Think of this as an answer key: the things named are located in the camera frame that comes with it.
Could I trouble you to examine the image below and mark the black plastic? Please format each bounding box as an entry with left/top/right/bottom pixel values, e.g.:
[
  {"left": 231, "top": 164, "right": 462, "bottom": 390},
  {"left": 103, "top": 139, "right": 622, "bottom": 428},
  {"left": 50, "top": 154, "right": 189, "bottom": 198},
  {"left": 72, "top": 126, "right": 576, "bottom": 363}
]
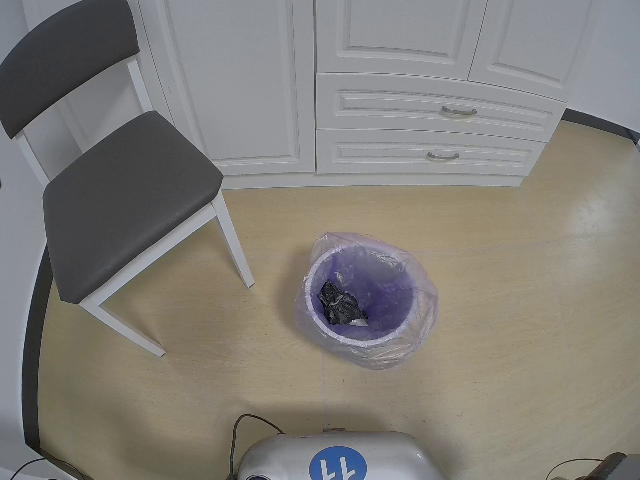
[{"left": 316, "top": 280, "right": 369, "bottom": 326}]

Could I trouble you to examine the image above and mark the purple plastic bag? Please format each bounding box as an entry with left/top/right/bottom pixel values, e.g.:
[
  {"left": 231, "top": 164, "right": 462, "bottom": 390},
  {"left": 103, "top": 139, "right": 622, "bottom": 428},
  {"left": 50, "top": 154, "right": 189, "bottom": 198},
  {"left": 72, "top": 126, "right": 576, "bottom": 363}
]
[{"left": 294, "top": 230, "right": 440, "bottom": 371}]

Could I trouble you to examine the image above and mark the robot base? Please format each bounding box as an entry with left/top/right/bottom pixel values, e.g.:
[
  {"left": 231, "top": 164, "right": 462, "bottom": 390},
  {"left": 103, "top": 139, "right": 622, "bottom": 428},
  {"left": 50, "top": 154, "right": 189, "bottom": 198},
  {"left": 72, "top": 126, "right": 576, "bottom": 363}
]
[{"left": 239, "top": 430, "right": 446, "bottom": 480}]

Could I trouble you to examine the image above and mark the grey trash bin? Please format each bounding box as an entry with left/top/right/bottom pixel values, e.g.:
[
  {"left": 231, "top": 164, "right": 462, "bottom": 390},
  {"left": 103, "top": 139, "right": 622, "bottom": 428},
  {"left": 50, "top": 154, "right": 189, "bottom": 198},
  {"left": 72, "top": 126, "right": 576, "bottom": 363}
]
[{"left": 306, "top": 249, "right": 420, "bottom": 364}]

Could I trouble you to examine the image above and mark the grey padded white chair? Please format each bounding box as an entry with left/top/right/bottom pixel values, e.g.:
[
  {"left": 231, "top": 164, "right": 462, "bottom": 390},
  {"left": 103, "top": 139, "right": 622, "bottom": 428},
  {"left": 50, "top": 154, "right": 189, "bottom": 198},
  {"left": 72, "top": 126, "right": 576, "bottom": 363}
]
[{"left": 0, "top": 0, "right": 256, "bottom": 358}]

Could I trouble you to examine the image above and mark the white wardrobe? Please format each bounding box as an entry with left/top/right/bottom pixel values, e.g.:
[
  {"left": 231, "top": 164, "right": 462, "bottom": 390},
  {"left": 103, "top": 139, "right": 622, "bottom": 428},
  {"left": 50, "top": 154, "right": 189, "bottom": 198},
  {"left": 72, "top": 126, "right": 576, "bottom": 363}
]
[{"left": 19, "top": 0, "right": 601, "bottom": 190}]

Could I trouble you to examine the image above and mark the black cable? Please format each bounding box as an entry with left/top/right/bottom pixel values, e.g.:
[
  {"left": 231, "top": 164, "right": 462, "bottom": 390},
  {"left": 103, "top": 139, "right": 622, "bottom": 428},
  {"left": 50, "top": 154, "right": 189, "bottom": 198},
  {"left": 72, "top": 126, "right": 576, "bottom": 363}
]
[
  {"left": 10, "top": 457, "right": 82, "bottom": 480},
  {"left": 229, "top": 414, "right": 286, "bottom": 476},
  {"left": 547, "top": 458, "right": 607, "bottom": 480}
]

